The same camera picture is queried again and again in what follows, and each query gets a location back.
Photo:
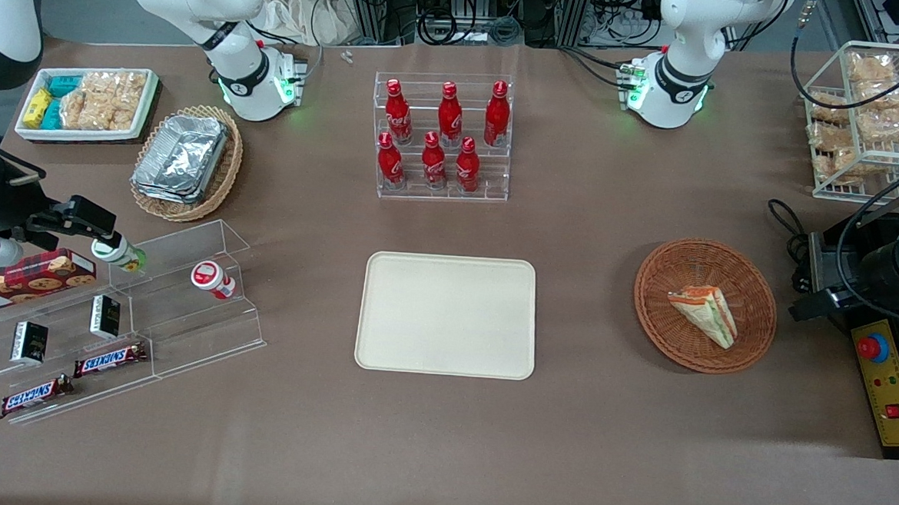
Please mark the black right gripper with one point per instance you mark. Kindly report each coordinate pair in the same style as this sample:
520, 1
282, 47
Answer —
6, 206

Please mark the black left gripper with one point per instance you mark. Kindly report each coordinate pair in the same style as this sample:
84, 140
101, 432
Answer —
873, 272

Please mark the triangle sandwich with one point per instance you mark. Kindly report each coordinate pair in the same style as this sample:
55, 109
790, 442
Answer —
706, 316

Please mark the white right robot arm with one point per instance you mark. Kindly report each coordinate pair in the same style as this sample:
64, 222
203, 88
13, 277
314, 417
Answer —
239, 80

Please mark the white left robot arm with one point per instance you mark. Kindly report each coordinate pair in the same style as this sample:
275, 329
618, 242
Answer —
682, 64

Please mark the oval tan wicker basket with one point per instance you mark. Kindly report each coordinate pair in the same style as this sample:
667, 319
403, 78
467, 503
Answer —
227, 171

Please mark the round brown wicker basket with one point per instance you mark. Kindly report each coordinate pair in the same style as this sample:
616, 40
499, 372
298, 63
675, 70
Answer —
669, 325

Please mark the beige plastic tray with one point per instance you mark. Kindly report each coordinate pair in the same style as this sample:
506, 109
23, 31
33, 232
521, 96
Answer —
446, 314

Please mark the black table appliance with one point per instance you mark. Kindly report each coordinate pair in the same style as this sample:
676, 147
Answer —
830, 261

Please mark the red emergency stop button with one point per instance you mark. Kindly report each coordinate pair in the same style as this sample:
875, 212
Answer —
871, 348

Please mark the white rectangular snack bin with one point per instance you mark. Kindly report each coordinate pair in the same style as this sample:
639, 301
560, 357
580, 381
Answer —
86, 136

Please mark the red tartan cookie box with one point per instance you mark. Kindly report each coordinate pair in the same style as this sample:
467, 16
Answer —
25, 280

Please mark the small black box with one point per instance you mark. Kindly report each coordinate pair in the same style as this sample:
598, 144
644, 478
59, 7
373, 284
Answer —
105, 317
29, 342

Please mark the teal snack packet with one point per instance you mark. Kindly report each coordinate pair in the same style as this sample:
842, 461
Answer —
64, 84
52, 115

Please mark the stacked foil containers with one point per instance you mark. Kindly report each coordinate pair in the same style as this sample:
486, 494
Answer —
181, 158

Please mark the yellow control box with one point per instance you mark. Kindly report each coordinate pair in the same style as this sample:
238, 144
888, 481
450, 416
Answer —
892, 391

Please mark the clear bag rice crackers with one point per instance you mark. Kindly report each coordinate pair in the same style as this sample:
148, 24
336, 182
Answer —
103, 100

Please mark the yellow snack packet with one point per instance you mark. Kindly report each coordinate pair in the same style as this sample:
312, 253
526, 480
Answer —
38, 108

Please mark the white bottle red cap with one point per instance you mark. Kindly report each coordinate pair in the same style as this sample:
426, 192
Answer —
212, 278

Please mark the clear bag fried snack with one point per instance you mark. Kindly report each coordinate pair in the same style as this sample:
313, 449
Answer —
871, 68
839, 164
829, 138
885, 94
887, 123
828, 109

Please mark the clear acrylic stepped shelf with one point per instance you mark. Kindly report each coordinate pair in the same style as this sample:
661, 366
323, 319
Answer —
184, 323

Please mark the Snickers chocolate bar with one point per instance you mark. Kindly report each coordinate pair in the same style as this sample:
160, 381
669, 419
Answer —
34, 396
109, 359

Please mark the beige crumpled cloth bag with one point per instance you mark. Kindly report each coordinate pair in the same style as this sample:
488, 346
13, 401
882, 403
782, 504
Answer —
300, 10

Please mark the red cola bottle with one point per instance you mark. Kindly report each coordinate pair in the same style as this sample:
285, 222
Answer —
389, 165
398, 115
449, 118
467, 169
497, 116
433, 163

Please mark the clear acrylic bottle rack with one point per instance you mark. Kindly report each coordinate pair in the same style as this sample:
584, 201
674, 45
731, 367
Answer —
492, 174

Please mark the aluminium frame post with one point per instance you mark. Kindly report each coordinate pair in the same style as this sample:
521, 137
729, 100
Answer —
370, 6
573, 13

